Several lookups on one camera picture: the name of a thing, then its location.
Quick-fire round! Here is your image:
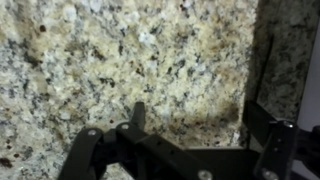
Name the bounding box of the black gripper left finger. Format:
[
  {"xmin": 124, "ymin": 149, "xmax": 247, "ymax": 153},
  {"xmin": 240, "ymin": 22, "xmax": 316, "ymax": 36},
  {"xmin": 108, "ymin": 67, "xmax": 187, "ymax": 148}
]
[{"xmin": 58, "ymin": 101, "xmax": 214, "ymax": 180}]

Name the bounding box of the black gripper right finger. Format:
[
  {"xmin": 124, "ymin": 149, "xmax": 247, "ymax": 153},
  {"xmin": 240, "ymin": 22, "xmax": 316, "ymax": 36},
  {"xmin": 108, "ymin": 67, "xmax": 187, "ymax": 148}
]
[{"xmin": 242, "ymin": 100, "xmax": 320, "ymax": 180}]

